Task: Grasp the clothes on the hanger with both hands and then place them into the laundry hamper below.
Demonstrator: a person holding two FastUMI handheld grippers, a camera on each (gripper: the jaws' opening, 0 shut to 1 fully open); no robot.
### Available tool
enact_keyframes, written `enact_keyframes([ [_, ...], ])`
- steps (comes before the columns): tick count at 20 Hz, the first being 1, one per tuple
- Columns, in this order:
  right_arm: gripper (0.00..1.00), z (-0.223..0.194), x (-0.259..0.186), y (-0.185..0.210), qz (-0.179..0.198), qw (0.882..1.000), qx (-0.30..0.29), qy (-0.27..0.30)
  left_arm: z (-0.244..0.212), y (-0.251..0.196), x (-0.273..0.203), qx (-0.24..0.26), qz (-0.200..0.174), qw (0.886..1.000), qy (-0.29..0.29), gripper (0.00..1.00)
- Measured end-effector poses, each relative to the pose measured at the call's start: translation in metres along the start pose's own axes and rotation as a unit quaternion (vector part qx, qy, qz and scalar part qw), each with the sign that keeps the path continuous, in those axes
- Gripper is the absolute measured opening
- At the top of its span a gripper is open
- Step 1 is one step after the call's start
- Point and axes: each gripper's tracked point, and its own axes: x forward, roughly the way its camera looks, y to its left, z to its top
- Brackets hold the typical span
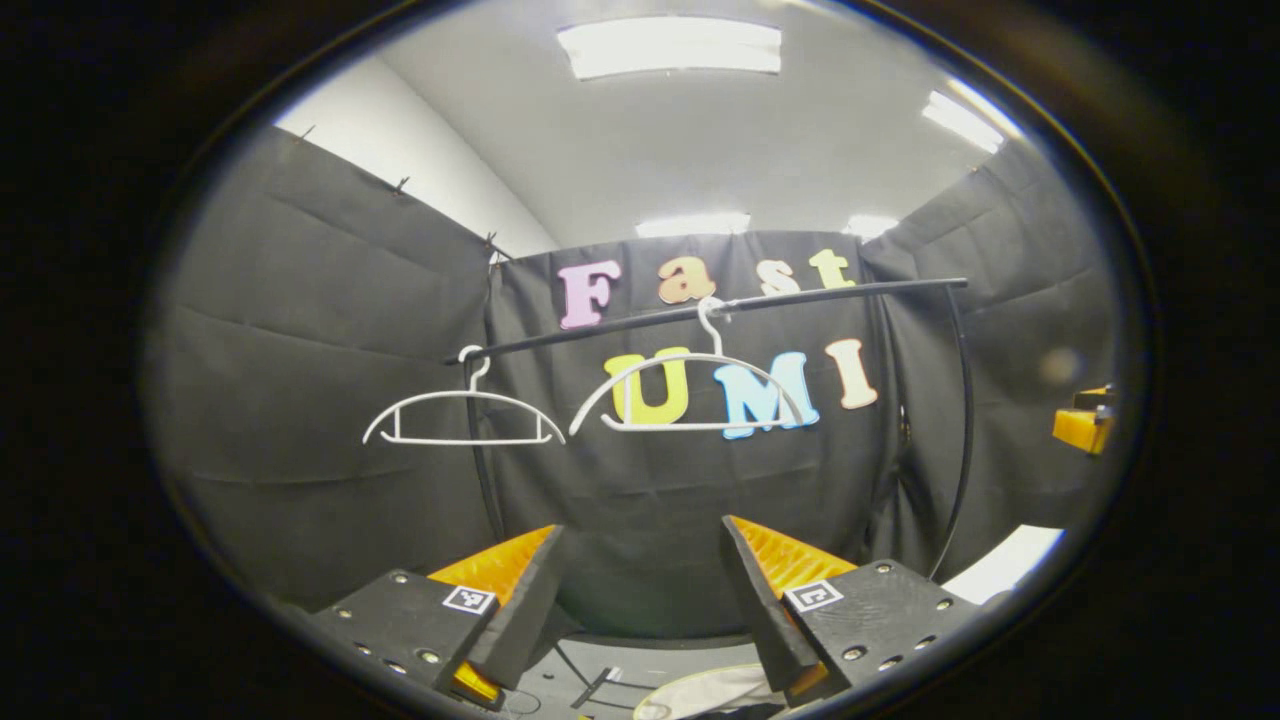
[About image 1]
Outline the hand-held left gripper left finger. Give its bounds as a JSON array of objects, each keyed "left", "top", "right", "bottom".
[{"left": 310, "top": 524, "right": 568, "bottom": 712}]

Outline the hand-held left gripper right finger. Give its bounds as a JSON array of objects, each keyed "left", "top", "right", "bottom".
[{"left": 720, "top": 514, "right": 982, "bottom": 710}]

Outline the white plastic hanger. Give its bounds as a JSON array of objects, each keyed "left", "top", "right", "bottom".
[
  {"left": 362, "top": 345, "right": 567, "bottom": 447},
  {"left": 568, "top": 296, "right": 807, "bottom": 433}
]

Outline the black backdrop cloth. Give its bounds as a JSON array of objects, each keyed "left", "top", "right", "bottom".
[{"left": 145, "top": 125, "right": 1126, "bottom": 641}]

